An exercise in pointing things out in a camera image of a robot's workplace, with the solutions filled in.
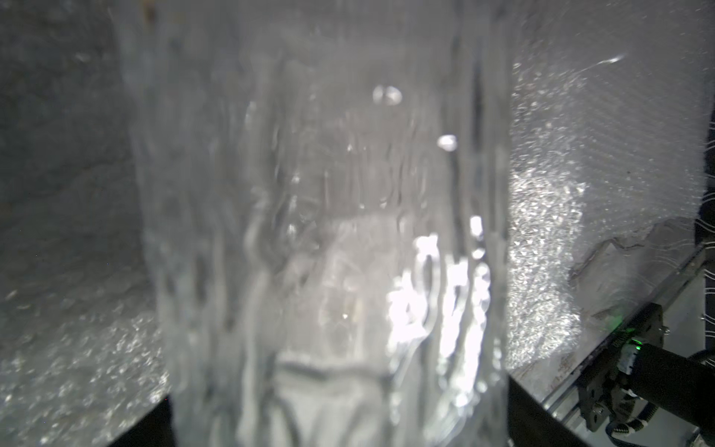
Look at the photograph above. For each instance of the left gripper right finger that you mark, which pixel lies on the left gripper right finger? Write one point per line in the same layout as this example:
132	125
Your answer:
530	425

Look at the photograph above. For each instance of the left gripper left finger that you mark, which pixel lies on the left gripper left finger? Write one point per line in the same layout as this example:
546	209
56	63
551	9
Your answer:
153	430

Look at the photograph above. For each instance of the clear glass vase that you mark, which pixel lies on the clear glass vase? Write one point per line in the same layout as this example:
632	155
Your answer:
324	188

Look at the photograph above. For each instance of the clear bubble wrap roll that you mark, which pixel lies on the clear bubble wrap roll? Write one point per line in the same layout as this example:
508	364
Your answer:
610	109

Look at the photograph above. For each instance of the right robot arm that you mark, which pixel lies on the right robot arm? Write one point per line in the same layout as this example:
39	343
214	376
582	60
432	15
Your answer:
675	384

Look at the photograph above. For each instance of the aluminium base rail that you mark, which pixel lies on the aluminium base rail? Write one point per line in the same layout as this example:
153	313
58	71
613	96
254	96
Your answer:
561	404

